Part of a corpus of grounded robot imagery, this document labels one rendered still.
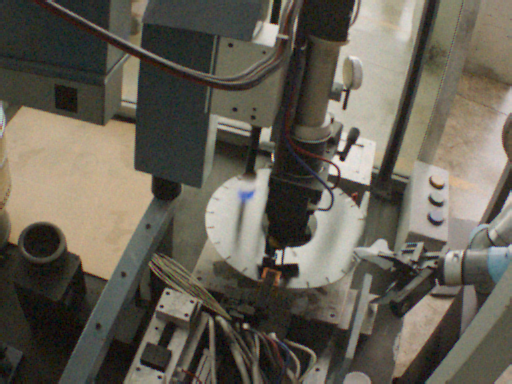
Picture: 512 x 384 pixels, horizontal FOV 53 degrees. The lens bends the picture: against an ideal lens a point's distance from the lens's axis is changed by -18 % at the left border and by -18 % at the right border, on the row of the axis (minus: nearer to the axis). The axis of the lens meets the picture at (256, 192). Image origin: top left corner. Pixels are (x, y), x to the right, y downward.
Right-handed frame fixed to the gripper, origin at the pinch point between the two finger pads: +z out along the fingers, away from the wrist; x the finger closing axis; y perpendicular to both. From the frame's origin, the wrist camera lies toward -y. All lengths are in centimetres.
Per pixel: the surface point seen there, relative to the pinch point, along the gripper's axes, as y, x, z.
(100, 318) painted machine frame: -46, 30, 19
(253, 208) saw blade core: 0.2, 19.1, 18.5
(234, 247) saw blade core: -11.1, 18.1, 17.1
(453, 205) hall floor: 153, -88, 24
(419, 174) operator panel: 40.7, -0.3, -3.3
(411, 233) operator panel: 19.1, -3.0, -6.0
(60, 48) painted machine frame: -27, 69, 20
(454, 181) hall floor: 173, -86, 27
